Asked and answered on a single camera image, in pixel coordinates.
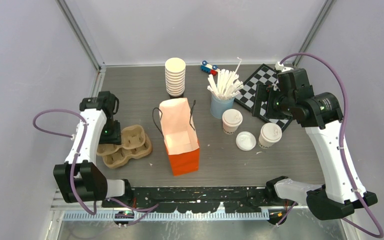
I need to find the white plastic cup lid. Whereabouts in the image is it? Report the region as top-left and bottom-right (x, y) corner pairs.
(222, 108), (243, 127)

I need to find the stack of paper cups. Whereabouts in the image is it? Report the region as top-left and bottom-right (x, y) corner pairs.
(164, 57), (186, 98)

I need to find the brown cardboard cup carrier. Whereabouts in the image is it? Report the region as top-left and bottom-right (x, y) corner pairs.
(96, 135), (153, 169)

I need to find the black white checkerboard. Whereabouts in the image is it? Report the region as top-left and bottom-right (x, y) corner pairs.
(234, 64), (292, 132)

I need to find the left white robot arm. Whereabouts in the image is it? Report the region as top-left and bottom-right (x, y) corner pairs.
(53, 91), (134, 207)

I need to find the red blue toy car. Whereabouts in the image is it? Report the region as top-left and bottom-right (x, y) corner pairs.
(200, 60), (220, 76)

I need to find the bundle of white straws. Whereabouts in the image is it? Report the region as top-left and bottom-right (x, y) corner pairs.
(207, 57), (244, 101)

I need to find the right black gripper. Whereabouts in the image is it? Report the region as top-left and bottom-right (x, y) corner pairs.
(250, 83), (294, 120)

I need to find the stack of white lids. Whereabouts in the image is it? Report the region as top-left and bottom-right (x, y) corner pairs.
(235, 131), (257, 152)

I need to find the white paper coffee cup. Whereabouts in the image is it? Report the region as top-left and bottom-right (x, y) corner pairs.
(222, 123), (239, 135)
(258, 134), (280, 149)

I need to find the orange paper bag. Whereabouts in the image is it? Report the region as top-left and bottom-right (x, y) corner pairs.
(152, 97), (200, 176)

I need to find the blue straw holder cup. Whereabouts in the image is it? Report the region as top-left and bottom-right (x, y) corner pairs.
(210, 94), (234, 119)

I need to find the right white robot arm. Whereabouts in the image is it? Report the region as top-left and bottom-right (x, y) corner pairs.
(255, 68), (378, 221)

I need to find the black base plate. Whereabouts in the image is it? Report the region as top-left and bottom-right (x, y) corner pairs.
(116, 186), (293, 214)

